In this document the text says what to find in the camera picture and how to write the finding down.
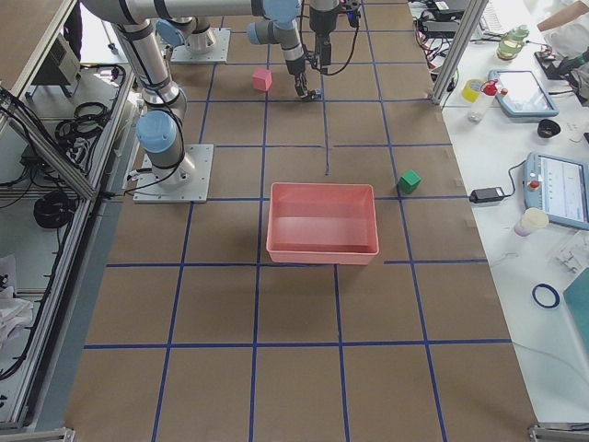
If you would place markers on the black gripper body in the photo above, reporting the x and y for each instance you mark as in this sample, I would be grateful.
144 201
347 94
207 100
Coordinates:
320 19
294 66

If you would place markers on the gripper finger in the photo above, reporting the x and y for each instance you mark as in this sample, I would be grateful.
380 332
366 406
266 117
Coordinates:
304 93

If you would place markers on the yellow push button switch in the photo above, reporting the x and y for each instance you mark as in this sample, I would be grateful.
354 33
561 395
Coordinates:
314 94

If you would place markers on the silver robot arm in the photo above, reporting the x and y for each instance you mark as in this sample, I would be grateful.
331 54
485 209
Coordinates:
278 26
137 24

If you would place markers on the pink foam cube centre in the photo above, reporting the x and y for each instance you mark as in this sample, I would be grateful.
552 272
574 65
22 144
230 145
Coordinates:
262 79

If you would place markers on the pink plastic bin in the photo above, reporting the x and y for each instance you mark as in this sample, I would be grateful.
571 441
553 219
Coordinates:
322 223

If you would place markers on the green foam cube near bin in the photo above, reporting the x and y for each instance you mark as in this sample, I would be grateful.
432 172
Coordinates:
409 181

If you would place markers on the yellow tape roll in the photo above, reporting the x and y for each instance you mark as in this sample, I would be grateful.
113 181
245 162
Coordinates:
471 89

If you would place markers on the clear squeeze bottle red cap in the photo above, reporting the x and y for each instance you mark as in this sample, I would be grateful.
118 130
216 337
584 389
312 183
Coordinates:
485 98

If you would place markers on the green liquid bottle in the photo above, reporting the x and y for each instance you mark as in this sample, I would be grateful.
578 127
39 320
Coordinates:
512 43

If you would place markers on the black power adapter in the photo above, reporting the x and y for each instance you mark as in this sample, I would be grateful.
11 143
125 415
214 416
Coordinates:
487 195

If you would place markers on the blue teach pendant far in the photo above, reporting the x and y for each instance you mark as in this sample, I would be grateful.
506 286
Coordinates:
525 95

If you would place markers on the blue teach pendant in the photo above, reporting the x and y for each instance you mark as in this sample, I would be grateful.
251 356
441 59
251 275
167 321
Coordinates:
525 95
559 187

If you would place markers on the white paper cup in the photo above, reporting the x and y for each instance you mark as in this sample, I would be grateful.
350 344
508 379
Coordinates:
532 220

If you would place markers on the blue teach pendant near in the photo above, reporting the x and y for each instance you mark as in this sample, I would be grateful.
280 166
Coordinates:
559 187

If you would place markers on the teal cutting mat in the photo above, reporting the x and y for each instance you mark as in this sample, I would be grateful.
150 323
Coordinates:
577 300

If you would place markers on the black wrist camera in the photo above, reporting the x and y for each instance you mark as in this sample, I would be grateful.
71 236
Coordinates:
351 9

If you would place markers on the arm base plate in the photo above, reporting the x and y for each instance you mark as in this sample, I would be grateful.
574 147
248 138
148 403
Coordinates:
189 183
208 47

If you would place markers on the aluminium frame post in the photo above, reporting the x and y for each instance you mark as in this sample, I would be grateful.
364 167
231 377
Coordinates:
469 22

